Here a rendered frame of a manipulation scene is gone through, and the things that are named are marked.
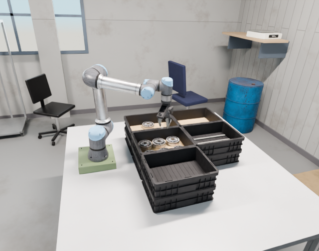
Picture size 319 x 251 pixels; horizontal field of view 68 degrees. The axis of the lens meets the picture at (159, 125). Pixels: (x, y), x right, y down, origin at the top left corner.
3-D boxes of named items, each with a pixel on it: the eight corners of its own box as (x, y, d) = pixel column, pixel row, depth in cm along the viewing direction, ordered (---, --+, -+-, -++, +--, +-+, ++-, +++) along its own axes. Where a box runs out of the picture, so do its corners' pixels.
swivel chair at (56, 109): (79, 125, 378) (72, 71, 338) (78, 143, 331) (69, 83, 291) (41, 129, 365) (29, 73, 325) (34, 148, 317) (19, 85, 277)
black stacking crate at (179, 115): (179, 138, 192) (180, 126, 187) (167, 123, 217) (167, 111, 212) (221, 132, 203) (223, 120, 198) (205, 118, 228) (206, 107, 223)
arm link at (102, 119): (93, 140, 177) (81, 67, 152) (101, 130, 190) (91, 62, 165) (108, 141, 175) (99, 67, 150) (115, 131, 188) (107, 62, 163)
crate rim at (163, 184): (154, 188, 125) (154, 185, 124) (140, 157, 150) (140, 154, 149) (219, 175, 137) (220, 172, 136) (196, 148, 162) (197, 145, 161)
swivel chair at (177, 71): (196, 115, 428) (202, 59, 382) (207, 130, 380) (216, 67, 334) (164, 117, 417) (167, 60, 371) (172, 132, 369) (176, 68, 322)
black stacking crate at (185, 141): (140, 169, 155) (140, 154, 150) (131, 145, 180) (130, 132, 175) (195, 159, 167) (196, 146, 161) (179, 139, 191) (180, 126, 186)
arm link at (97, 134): (85, 148, 166) (84, 131, 160) (93, 138, 178) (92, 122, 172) (102, 150, 165) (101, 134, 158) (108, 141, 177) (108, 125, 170)
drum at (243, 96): (259, 132, 380) (272, 84, 344) (231, 135, 366) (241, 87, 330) (241, 118, 425) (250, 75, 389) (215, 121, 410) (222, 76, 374)
